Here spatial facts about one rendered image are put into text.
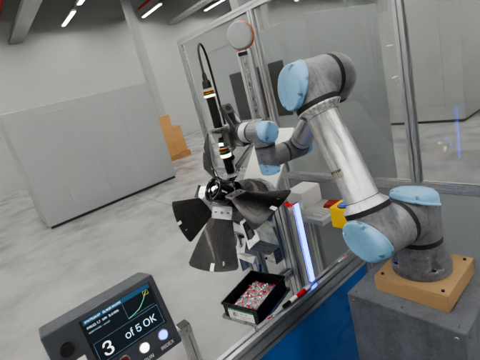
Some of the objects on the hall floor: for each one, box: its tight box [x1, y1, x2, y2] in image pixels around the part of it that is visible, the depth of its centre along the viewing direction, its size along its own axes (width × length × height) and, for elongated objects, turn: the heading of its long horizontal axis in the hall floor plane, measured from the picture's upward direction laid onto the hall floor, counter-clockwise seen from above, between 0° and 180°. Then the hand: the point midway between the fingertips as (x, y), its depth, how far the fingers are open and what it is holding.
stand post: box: [273, 177, 305, 297], centre depth 195 cm, size 4×9×115 cm, turn 79°
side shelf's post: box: [309, 223, 327, 274], centre depth 210 cm, size 4×4×83 cm
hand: (214, 128), depth 143 cm, fingers closed on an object, 4 cm apart
